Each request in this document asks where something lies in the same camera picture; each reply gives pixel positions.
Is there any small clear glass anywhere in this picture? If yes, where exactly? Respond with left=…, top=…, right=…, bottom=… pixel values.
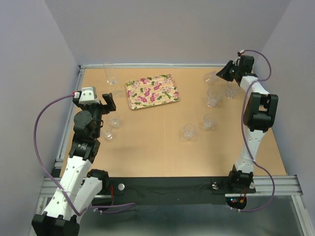
left=114, top=86, right=123, bottom=98

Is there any clear faceted glass tumbler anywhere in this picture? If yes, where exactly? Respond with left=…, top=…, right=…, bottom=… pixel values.
left=203, top=71, right=219, bottom=86

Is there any tall clear glass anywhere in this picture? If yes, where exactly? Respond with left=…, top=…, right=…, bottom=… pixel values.
left=103, top=61, right=118, bottom=85

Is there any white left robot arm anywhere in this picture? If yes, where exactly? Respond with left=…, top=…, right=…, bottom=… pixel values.
left=31, top=87, right=116, bottom=236

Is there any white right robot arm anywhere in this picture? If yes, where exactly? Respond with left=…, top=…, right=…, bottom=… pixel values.
left=217, top=54, right=279, bottom=192

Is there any floral patterned tray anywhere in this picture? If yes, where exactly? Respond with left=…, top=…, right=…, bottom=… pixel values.
left=125, top=74, right=180, bottom=110

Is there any clear tumbler right middle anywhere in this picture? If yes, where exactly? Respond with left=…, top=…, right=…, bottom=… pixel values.
left=206, top=88, right=221, bottom=108

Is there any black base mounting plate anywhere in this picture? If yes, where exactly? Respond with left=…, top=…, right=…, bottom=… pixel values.
left=91, top=176, right=257, bottom=207

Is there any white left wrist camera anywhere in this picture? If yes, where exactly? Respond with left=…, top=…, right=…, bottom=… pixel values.
left=79, top=87, right=99, bottom=105

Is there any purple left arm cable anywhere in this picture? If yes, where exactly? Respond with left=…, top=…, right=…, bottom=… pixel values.
left=33, top=92, right=136, bottom=216

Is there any aluminium front frame rail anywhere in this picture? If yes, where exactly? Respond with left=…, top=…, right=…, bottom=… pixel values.
left=39, top=176, right=303, bottom=198

